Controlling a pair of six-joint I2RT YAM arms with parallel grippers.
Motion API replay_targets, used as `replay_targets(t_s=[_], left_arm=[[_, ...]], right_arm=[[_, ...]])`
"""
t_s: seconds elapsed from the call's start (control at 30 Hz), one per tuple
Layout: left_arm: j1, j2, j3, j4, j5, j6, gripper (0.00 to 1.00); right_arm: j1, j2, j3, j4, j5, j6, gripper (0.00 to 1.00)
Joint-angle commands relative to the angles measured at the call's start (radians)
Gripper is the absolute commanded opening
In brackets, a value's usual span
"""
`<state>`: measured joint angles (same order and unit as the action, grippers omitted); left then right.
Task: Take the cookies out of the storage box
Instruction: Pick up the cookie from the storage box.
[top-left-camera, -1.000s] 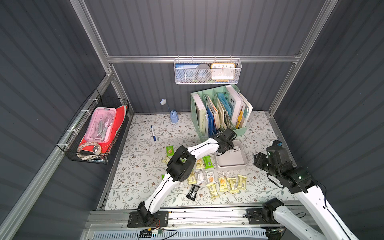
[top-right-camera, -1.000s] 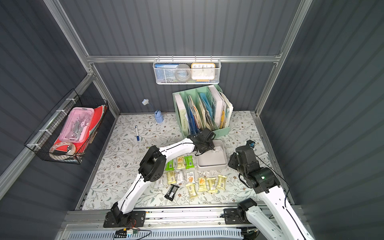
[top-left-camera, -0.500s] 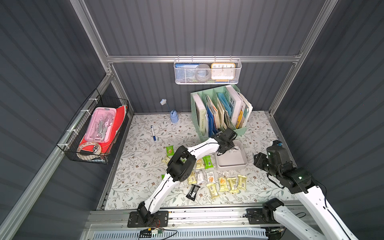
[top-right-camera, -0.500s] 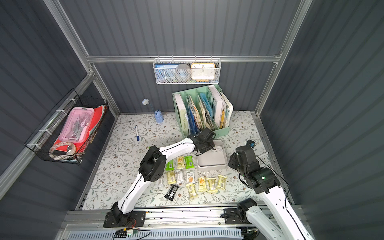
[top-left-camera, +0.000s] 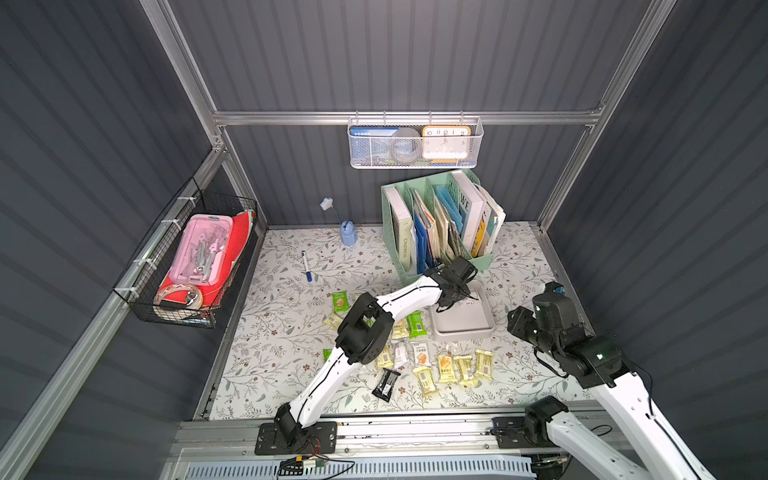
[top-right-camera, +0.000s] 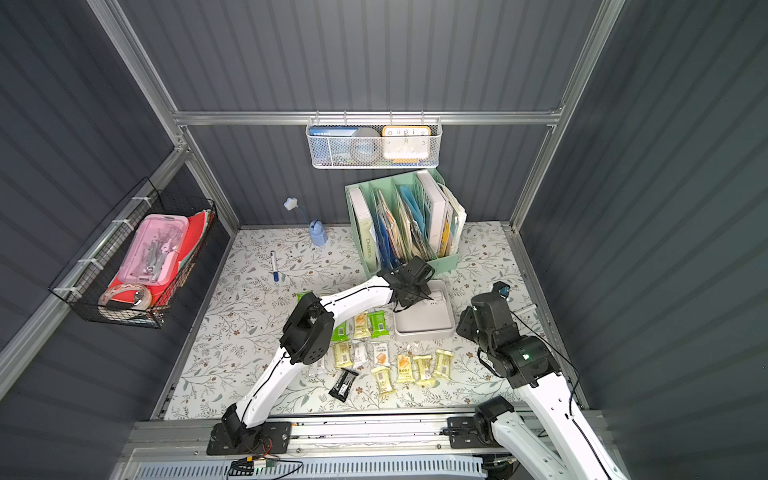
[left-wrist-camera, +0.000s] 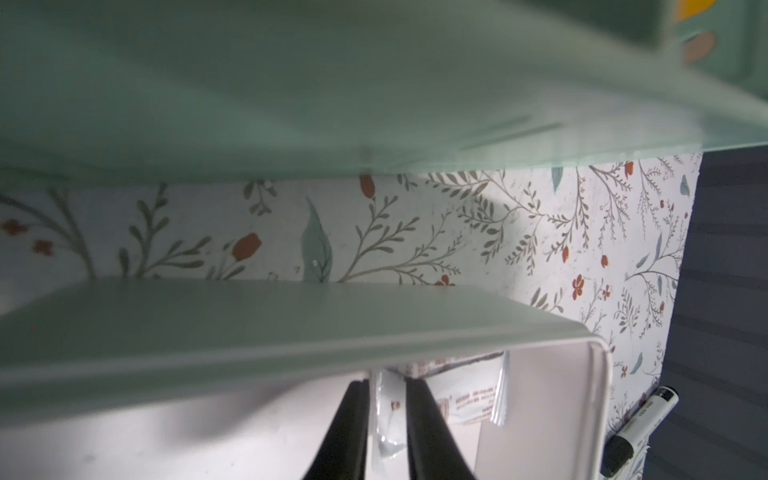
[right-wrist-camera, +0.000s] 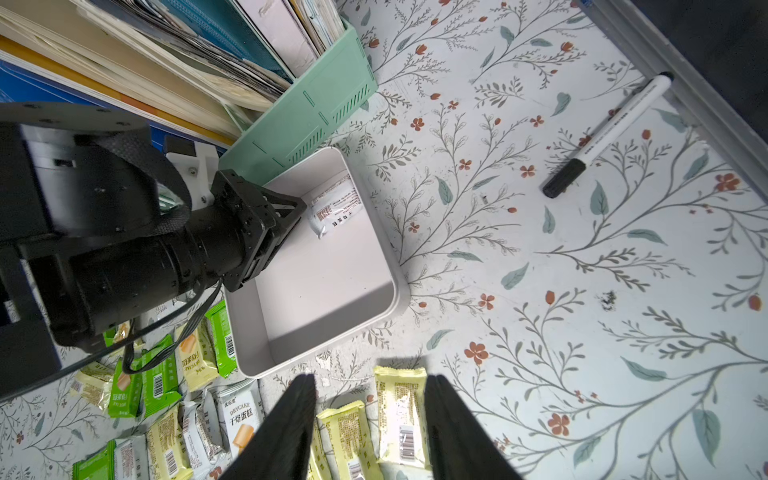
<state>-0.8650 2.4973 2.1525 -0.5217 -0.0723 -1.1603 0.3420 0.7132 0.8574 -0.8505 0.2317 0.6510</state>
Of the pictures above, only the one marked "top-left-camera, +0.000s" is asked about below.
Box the white wire wall basket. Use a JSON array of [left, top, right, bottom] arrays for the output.
[[347, 114, 485, 169]]

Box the white book left slot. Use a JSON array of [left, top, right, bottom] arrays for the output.
[[383, 187, 415, 271]]

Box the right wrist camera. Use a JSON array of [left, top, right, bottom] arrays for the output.
[[545, 281, 565, 295]]

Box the clear tape roll in basket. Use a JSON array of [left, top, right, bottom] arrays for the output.
[[154, 284, 204, 309]]

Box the black wire side basket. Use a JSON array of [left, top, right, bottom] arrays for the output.
[[113, 179, 258, 329]]

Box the white book right slot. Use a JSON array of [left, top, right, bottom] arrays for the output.
[[449, 170, 487, 257]]

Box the blue white marker pen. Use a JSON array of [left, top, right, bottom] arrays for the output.
[[301, 250, 313, 283]]

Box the green file organizer box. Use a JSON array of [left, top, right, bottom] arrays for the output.
[[381, 169, 506, 285]]

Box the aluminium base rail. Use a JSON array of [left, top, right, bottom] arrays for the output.
[[161, 410, 661, 480]]

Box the white cookie storage box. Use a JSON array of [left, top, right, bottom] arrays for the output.
[[429, 280, 495, 342]]

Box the pale yellow packet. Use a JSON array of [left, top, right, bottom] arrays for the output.
[[323, 312, 343, 331]]

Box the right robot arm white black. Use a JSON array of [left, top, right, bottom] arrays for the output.
[[507, 282, 713, 479]]

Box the yellow packet second row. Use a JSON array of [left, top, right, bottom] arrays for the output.
[[376, 349, 394, 369]]

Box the white book slot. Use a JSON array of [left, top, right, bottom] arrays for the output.
[[449, 170, 487, 257], [383, 187, 415, 271]]

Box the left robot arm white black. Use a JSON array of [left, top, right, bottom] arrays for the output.
[[274, 257, 478, 448]]

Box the yellow packet bottom row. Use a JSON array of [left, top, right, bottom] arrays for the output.
[[475, 349, 494, 381], [453, 355, 479, 388], [413, 366, 437, 396]]

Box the grey tape roll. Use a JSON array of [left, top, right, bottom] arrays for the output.
[[390, 127, 422, 164]]

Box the blue box in basket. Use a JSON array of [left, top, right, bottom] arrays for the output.
[[348, 126, 398, 169]]

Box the black cookie packet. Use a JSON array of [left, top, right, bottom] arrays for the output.
[[372, 368, 401, 402]]

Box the yellow cookie packet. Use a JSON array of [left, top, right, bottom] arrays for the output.
[[391, 319, 409, 340]]

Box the yellow white alarm clock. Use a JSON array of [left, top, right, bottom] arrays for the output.
[[421, 125, 472, 162]]

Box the pink plastic tool box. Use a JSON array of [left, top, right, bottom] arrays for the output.
[[169, 214, 233, 286]]

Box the red cloth bag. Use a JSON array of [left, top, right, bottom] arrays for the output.
[[153, 209, 255, 317]]

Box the white cookie packet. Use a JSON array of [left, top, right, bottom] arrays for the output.
[[411, 342, 431, 367]]

